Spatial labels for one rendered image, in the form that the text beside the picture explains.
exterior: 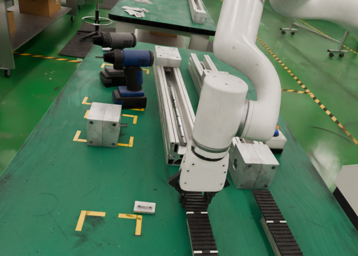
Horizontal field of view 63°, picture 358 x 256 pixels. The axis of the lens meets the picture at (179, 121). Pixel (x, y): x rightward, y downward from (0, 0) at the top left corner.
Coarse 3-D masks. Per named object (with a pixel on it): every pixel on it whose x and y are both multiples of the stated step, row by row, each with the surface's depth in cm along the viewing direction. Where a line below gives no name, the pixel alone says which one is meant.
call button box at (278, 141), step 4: (280, 132) 100; (276, 136) 97; (280, 136) 98; (268, 140) 96; (272, 140) 96; (276, 140) 96; (280, 140) 96; (284, 140) 97; (268, 144) 97; (272, 144) 97; (276, 144) 97; (280, 144) 97; (284, 144) 98; (272, 148) 98; (276, 148) 98; (280, 148) 98; (272, 152) 99; (276, 152) 99; (280, 152) 99
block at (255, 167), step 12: (240, 144) 84; (252, 144) 85; (264, 144) 86; (240, 156) 80; (252, 156) 79; (264, 156) 80; (228, 168) 88; (240, 168) 79; (252, 168) 78; (264, 168) 78; (276, 168) 79; (240, 180) 80; (252, 180) 80; (264, 180) 81
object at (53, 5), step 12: (24, 0) 379; (36, 0) 380; (48, 0) 384; (60, 0) 433; (12, 12) 312; (24, 12) 387; (36, 12) 388; (48, 12) 389; (12, 24) 316; (168, 36) 407
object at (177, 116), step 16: (160, 80) 115; (176, 80) 119; (160, 96) 109; (176, 96) 114; (160, 112) 106; (176, 112) 101; (192, 112) 97; (176, 128) 88; (192, 128) 89; (176, 144) 84; (176, 160) 85
